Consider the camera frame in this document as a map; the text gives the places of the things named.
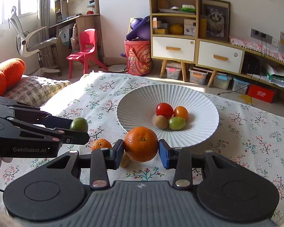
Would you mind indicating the wooden desk with shelves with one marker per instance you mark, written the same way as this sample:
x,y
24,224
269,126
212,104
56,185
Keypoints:
x,y
84,21

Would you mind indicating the framed cat picture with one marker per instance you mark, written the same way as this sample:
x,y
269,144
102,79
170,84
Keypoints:
x,y
215,20

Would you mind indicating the white ribbed plate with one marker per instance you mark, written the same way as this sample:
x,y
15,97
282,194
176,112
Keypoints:
x,y
137,104

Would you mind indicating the white wall socket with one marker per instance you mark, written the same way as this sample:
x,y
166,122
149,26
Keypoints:
x,y
275,43

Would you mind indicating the brown kiwi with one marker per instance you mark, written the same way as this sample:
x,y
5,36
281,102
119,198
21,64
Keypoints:
x,y
161,122

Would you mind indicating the white carton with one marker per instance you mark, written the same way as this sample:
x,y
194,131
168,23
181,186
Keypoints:
x,y
189,27

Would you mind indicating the large orange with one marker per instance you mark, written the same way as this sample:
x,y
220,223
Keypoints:
x,y
140,144

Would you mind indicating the long curved wooden cabinet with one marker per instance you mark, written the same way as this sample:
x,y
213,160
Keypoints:
x,y
277,61

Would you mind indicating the black box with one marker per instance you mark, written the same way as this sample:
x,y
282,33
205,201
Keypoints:
x,y
250,63

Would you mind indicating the grey patterned curtain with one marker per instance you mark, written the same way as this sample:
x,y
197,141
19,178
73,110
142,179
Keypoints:
x,y
46,16

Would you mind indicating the small wooden box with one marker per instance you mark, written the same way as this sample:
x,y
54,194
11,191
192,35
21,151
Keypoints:
x,y
161,28

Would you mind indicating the floral tablecloth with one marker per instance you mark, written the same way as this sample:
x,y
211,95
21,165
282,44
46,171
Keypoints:
x,y
239,141

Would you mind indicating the tall wooden shelf cabinet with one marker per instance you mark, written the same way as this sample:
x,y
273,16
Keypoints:
x,y
153,14

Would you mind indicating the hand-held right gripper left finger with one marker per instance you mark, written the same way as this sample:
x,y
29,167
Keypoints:
x,y
118,153

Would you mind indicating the red cardboard box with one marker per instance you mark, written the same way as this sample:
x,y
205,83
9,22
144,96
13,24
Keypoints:
x,y
260,94

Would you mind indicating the wooden single drawer cabinet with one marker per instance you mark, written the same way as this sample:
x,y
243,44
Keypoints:
x,y
241,49

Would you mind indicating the red plastic chair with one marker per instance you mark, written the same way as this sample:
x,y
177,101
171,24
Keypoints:
x,y
86,45

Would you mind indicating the knitted checkered blanket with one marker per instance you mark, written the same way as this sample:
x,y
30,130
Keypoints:
x,y
37,87

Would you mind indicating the white and green paper bags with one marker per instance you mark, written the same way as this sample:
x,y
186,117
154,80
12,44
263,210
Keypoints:
x,y
277,74

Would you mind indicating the bright green jujube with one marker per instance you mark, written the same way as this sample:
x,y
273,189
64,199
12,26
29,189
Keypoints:
x,y
177,123

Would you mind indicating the grey wall socket panel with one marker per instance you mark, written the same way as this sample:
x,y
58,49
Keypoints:
x,y
261,35

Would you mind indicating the small tangerine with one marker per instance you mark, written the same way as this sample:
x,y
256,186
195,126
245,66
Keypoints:
x,y
100,144
181,112

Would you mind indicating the white drawer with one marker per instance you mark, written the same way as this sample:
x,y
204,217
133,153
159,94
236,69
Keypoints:
x,y
220,56
172,48

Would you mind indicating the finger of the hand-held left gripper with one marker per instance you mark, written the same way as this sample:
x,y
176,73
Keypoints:
x,y
26,111
73,138

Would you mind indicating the purple ball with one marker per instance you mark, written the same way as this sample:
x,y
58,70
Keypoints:
x,y
144,32

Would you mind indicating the white round floor device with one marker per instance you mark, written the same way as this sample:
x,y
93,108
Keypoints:
x,y
117,68

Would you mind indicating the orange plush cushion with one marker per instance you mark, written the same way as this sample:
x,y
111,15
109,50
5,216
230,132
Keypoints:
x,y
7,73

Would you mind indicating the red tomato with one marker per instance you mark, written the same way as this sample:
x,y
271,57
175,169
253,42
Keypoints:
x,y
164,110

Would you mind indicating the pink lace cloth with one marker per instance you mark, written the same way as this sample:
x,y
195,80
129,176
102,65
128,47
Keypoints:
x,y
250,43

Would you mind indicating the clear storage box blue lid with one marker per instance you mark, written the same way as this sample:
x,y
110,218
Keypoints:
x,y
222,81
240,85

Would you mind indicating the white office chair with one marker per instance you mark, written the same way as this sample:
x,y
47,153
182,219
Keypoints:
x,y
29,41

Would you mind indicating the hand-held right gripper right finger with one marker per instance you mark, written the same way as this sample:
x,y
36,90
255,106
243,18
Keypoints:
x,y
164,155

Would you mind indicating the dark green jujube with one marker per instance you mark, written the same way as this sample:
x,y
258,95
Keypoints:
x,y
79,124

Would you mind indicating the yellow round jar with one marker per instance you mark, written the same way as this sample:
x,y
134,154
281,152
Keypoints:
x,y
176,29

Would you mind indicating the red printed bucket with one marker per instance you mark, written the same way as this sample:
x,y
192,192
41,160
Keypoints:
x,y
138,58

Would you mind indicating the clear storage box pink contents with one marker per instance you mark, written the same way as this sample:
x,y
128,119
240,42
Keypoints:
x,y
173,72

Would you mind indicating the purple plastic toy frame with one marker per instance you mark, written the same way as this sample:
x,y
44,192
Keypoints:
x,y
133,34

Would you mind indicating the yellow box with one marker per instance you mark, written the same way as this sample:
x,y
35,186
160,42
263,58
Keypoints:
x,y
202,28

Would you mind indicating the green packet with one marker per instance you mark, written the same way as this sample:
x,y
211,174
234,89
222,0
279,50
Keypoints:
x,y
188,9

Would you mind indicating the clear storage box orange contents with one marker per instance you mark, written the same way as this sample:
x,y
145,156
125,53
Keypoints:
x,y
198,75

